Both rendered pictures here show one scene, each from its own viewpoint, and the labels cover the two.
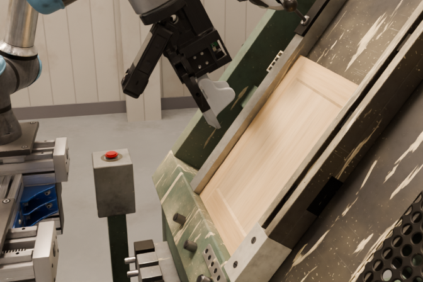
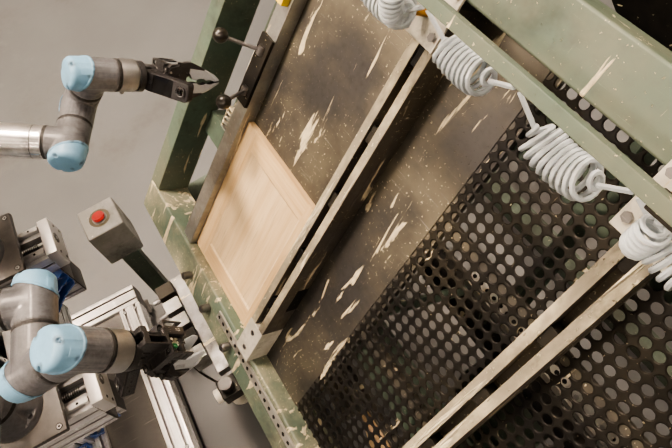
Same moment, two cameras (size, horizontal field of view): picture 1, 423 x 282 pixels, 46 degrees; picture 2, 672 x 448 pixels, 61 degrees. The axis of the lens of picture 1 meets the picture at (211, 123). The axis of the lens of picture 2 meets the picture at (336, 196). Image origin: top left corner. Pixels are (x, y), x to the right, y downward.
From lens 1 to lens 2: 96 cm
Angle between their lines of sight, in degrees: 38
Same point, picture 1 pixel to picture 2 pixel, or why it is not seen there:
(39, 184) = not seen: hidden behind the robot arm
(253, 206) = (245, 279)
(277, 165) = (255, 247)
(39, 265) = (98, 404)
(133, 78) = (125, 391)
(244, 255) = (248, 342)
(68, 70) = not seen: outside the picture
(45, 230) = not seen: hidden behind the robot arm
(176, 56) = (150, 371)
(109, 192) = (112, 247)
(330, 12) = (267, 79)
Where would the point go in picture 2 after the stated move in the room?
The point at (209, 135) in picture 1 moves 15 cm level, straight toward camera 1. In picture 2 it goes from (185, 162) to (193, 199)
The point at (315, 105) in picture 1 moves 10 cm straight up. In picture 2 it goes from (274, 198) to (267, 177)
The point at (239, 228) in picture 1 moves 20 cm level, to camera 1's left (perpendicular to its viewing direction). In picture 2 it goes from (240, 296) to (172, 317)
